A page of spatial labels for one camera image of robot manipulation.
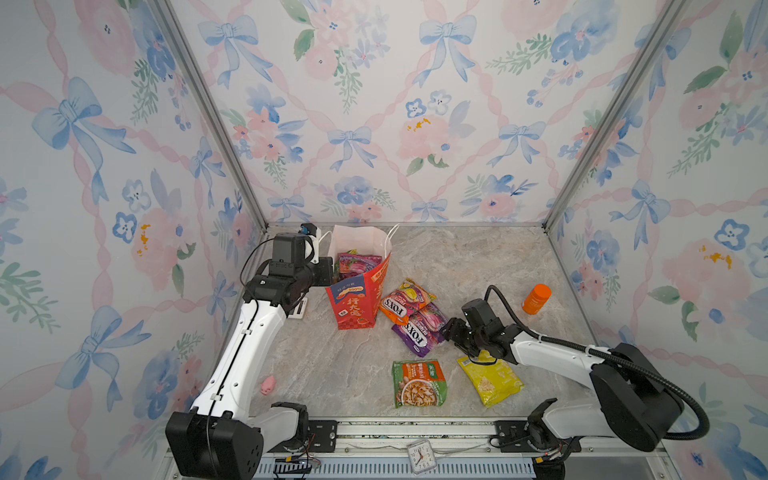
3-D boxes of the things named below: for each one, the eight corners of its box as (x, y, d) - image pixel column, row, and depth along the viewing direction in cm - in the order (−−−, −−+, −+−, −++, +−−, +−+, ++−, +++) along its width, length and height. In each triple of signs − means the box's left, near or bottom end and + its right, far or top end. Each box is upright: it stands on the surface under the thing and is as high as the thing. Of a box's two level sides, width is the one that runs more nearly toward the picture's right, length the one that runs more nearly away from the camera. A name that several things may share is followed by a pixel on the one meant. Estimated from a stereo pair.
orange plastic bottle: (524, 314, 98) (537, 297, 89) (520, 301, 101) (532, 283, 92) (539, 314, 98) (553, 297, 89) (534, 301, 101) (548, 283, 92)
